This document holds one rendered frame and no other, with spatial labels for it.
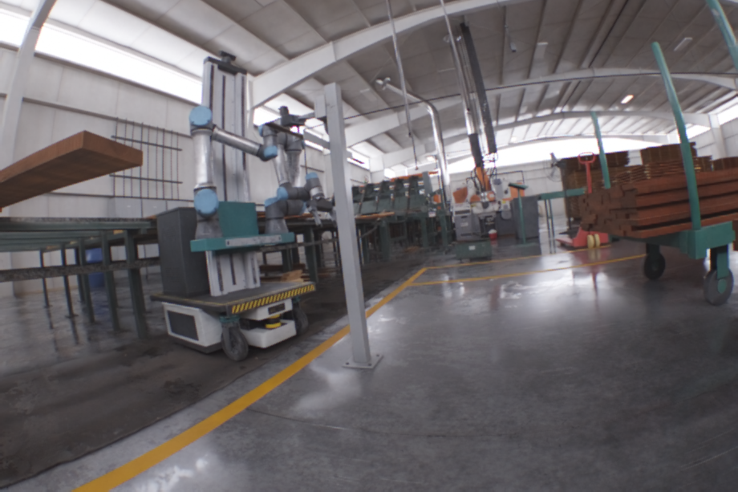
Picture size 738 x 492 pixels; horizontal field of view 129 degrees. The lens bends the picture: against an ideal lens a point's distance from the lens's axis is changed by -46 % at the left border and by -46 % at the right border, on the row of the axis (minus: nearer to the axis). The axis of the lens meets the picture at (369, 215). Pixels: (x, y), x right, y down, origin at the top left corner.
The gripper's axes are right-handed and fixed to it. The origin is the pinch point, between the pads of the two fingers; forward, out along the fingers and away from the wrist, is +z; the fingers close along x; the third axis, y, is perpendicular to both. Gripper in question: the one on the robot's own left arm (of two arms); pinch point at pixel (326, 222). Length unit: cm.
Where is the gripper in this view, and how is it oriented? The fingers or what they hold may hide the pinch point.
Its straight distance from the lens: 174.2
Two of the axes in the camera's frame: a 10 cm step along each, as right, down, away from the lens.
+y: 7.2, -5.1, -4.8
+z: 3.5, 8.6, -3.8
